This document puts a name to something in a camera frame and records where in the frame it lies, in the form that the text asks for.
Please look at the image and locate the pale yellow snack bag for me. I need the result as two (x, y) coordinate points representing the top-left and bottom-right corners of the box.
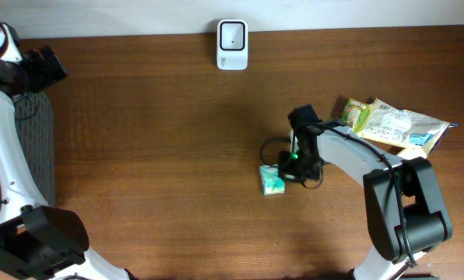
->
(356, 99), (458, 157)

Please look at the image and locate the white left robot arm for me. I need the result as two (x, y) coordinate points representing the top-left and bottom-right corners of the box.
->
(0, 21), (134, 279)

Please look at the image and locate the white tube gold cap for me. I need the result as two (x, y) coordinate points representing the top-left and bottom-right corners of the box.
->
(397, 148), (427, 160)

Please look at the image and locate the teal tissue pack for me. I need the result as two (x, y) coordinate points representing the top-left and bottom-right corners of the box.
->
(259, 165), (285, 195)

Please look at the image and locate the grey plastic basket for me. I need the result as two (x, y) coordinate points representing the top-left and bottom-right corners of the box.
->
(15, 92), (56, 206)

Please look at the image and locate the green tea pouch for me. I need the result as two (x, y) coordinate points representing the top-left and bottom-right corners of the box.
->
(341, 98), (371, 133)

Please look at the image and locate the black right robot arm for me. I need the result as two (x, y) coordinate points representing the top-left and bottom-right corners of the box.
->
(279, 105), (453, 279)

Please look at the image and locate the white barcode scanner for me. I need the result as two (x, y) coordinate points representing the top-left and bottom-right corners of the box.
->
(216, 19), (248, 71)

